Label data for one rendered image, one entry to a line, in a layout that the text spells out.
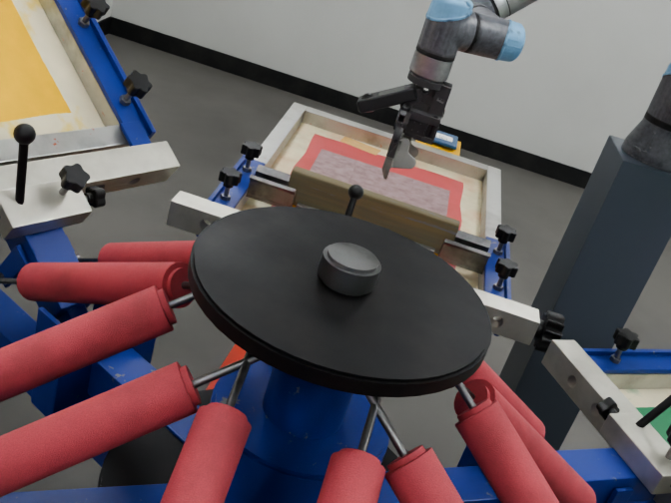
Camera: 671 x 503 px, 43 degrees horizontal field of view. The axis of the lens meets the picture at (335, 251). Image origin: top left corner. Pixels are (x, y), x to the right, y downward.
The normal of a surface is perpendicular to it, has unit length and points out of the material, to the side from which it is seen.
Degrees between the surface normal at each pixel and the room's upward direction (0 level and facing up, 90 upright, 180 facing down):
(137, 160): 32
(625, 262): 90
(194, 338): 0
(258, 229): 0
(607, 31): 90
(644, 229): 90
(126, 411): 53
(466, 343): 0
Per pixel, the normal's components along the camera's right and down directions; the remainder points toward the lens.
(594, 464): 0.27, -0.85
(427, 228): -0.18, 0.43
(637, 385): 0.33, 0.53
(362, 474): 0.29, -0.46
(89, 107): 0.62, -0.46
